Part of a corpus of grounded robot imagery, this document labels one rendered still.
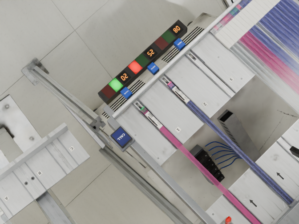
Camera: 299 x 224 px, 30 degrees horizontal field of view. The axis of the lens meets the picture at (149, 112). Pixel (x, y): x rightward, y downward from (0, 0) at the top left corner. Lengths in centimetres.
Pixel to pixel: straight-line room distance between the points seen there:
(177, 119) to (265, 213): 36
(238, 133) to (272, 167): 38
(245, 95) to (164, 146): 50
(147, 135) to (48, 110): 81
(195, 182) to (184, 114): 44
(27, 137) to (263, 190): 110
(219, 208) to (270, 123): 62
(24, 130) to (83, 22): 50
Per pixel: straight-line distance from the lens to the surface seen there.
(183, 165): 195
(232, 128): 196
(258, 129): 209
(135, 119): 163
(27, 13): 223
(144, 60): 169
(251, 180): 161
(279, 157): 163
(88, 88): 238
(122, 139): 157
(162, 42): 171
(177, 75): 167
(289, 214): 156
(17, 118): 231
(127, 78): 168
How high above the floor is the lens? 211
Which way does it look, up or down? 56 degrees down
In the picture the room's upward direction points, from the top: 124 degrees clockwise
